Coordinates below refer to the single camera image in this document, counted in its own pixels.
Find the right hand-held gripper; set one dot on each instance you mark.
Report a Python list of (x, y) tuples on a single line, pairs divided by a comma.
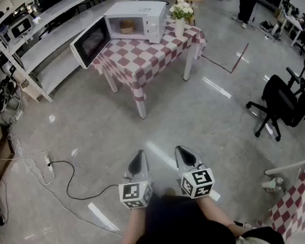
[(197, 183)]

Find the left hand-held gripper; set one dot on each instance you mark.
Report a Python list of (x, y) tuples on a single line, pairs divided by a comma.
[(134, 191)]

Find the beige rectangular tray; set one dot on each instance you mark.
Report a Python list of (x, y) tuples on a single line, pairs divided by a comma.
[(127, 28)]

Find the white microwave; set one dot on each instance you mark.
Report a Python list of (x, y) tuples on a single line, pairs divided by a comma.
[(133, 10)]

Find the person's left forearm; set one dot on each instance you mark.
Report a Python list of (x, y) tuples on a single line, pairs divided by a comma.
[(133, 226)]

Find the person's right forearm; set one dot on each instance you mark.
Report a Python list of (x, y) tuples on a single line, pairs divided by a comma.
[(222, 215)]

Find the white table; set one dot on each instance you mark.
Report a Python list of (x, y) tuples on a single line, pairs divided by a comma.
[(141, 110)]

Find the person's black clothed body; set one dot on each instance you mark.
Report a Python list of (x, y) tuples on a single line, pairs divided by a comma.
[(176, 226)]

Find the white power strip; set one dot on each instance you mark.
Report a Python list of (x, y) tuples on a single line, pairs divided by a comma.
[(19, 115), (48, 162)]

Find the cardboard box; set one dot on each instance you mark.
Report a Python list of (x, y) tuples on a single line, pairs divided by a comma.
[(34, 91)]

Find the tall white vase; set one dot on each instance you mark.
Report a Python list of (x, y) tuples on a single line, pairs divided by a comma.
[(179, 28)]

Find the white metal shelving rack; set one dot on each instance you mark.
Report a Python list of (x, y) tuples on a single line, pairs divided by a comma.
[(49, 45)]

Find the white flower bouquet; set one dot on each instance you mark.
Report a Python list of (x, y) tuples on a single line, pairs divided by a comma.
[(181, 10)]

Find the white office desk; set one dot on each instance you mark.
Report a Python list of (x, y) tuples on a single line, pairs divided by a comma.
[(291, 20)]

